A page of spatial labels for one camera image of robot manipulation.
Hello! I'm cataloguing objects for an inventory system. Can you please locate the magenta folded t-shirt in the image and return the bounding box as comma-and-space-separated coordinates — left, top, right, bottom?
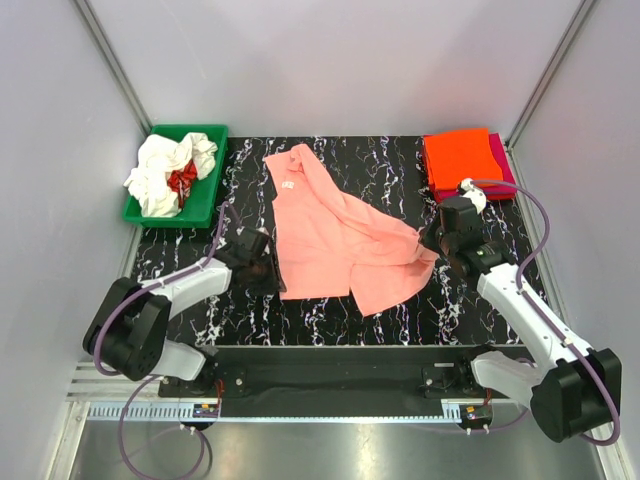
433, 132, 514, 201

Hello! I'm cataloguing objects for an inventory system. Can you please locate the left aluminium frame post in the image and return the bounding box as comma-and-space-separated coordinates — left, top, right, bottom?
70, 0, 153, 134

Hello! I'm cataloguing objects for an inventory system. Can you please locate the right aluminium frame post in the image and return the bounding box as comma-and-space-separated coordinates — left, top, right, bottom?
505, 0, 600, 150

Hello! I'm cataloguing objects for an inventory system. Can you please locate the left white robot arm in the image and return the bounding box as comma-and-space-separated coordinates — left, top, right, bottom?
82, 227, 286, 396

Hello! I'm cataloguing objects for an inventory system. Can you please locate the white crumpled t-shirt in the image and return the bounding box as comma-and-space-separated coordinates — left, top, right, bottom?
123, 132, 219, 218

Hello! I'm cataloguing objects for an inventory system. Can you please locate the red crumpled t-shirt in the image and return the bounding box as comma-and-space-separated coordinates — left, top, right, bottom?
167, 160, 198, 210

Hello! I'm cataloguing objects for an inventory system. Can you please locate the black marbled table mat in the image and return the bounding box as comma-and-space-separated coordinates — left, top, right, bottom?
107, 134, 551, 347

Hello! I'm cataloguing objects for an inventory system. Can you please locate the aluminium frame post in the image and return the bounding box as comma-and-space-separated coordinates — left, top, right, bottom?
70, 0, 153, 134
505, 0, 600, 150

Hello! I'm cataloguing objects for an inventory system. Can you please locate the orange folded t-shirt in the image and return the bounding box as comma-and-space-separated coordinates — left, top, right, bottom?
424, 128, 503, 191

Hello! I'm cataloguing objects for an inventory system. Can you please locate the white slotted cable duct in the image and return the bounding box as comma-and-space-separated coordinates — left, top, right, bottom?
89, 400, 462, 424

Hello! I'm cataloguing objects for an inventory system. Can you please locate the salmon pink t-shirt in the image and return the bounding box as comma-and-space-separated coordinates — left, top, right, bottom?
265, 144, 438, 316

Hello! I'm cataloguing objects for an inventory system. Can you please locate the green plastic bin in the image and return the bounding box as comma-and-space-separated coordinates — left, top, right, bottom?
123, 124, 228, 228

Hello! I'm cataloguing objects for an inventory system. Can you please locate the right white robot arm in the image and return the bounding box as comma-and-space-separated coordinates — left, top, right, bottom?
420, 195, 622, 447

